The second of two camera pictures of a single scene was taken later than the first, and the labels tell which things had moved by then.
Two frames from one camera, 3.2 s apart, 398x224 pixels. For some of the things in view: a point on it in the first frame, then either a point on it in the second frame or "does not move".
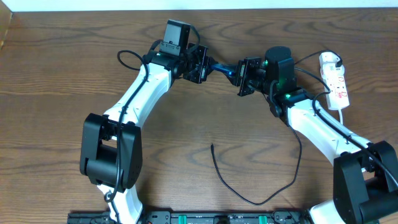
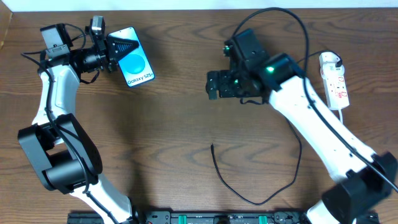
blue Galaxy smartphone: [228, 68] to [137, 66]
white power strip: [334, 78] does not move
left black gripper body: [198, 64] to [104, 54]
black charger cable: [277, 192] does not move
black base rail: [196, 217] does not move
